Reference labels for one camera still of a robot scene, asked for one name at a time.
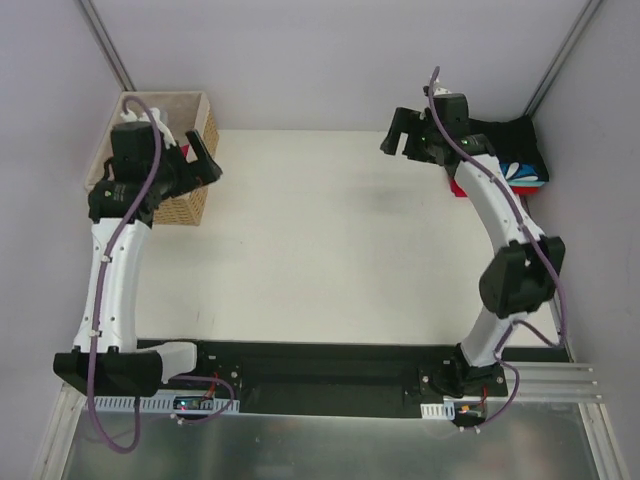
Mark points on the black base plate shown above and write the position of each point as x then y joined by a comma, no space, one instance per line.
343,380

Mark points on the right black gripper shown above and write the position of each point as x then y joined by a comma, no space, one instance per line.
412,138

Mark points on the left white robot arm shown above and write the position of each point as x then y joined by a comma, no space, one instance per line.
104,359

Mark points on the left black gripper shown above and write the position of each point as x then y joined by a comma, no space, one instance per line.
185,167

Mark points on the aluminium frame post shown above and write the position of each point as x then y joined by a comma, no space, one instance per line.
101,36
579,27

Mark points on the wicker basket with liner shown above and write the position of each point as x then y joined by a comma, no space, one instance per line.
125,155

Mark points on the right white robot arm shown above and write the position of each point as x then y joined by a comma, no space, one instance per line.
524,272

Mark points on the right aluminium frame post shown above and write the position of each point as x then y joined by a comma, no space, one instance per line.
579,27

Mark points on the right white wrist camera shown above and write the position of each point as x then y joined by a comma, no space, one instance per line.
440,90

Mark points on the left aluminium frame post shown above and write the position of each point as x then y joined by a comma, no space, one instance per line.
101,36

